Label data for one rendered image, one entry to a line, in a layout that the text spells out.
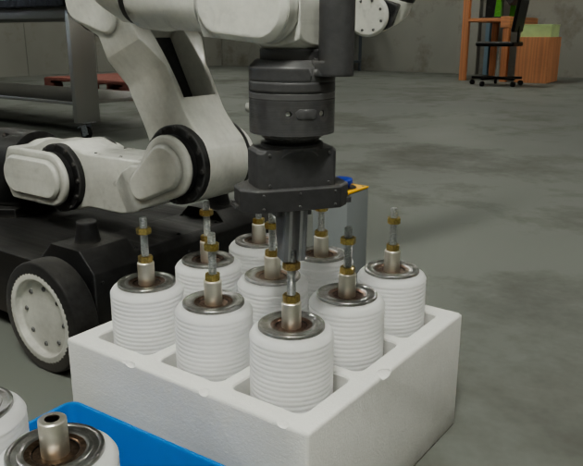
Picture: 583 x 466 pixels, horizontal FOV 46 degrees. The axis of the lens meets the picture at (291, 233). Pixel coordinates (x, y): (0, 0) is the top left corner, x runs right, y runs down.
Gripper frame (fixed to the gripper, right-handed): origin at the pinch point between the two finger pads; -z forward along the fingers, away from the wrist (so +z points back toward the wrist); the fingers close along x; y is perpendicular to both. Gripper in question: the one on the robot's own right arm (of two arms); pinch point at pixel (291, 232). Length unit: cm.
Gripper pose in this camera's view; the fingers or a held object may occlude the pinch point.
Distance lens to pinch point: 74.8
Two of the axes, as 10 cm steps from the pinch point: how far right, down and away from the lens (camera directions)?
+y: -3.3, -2.7, 9.1
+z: 0.0, -9.6, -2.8
